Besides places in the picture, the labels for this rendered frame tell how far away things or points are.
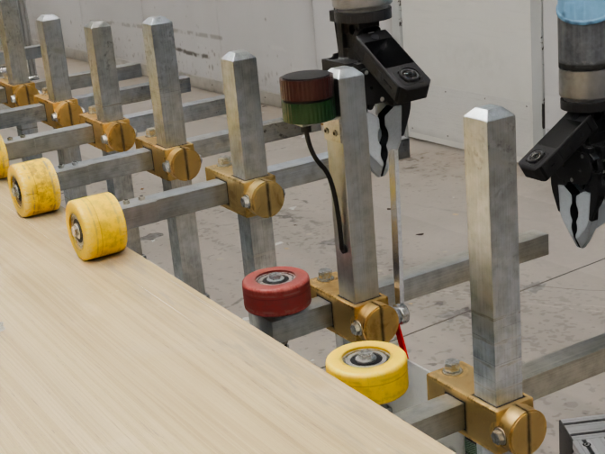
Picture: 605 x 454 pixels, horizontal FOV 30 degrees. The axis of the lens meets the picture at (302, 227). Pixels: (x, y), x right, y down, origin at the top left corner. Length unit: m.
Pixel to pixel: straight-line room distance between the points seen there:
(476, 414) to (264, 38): 5.37
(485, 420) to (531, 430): 0.05
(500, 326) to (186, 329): 0.34
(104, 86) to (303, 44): 4.22
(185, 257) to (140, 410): 0.73
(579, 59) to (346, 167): 0.40
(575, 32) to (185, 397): 0.74
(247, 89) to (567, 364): 0.54
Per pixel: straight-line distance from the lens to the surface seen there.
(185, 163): 1.71
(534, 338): 3.31
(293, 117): 1.24
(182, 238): 1.77
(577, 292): 3.63
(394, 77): 1.34
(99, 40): 1.93
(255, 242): 1.53
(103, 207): 1.46
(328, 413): 1.03
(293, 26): 6.17
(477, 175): 1.08
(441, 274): 1.45
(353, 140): 1.28
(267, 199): 1.49
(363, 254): 1.32
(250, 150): 1.50
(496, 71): 5.00
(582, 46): 1.54
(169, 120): 1.72
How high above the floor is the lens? 1.38
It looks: 19 degrees down
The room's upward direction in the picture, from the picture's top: 5 degrees counter-clockwise
